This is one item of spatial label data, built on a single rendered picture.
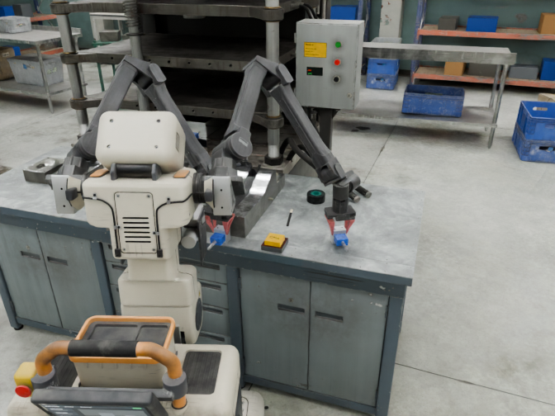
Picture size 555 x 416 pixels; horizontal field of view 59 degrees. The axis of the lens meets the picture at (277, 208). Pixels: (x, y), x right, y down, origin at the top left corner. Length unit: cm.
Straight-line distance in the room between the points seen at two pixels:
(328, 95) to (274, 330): 116
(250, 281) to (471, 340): 129
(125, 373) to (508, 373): 187
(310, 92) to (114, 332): 158
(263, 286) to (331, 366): 44
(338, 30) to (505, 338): 175
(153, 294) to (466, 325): 182
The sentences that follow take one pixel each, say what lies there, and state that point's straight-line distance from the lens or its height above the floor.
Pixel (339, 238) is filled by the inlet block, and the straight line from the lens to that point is 178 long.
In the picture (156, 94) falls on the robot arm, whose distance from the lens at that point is 175.
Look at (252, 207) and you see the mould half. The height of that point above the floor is 89.
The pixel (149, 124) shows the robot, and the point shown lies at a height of 136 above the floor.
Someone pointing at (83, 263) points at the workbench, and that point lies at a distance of 237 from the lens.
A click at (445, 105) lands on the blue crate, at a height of 37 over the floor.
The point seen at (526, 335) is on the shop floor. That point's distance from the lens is 290.
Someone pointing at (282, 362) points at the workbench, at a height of 22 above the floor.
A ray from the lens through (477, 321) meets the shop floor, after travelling 289.
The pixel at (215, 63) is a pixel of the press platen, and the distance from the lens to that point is 256.
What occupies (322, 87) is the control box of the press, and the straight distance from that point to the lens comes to 247.
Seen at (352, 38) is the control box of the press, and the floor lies 141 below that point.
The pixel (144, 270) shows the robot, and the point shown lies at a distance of 147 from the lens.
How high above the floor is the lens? 176
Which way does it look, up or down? 28 degrees down
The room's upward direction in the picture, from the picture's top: straight up
